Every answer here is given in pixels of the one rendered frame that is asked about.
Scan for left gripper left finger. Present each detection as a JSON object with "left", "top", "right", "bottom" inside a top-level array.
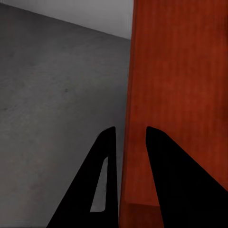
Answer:
[{"left": 47, "top": 126, "right": 118, "bottom": 228}]

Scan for storage box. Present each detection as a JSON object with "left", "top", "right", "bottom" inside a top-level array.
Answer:
[{"left": 118, "top": 0, "right": 228, "bottom": 228}]

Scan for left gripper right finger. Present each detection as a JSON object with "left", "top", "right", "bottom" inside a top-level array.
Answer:
[{"left": 145, "top": 126, "right": 228, "bottom": 228}]

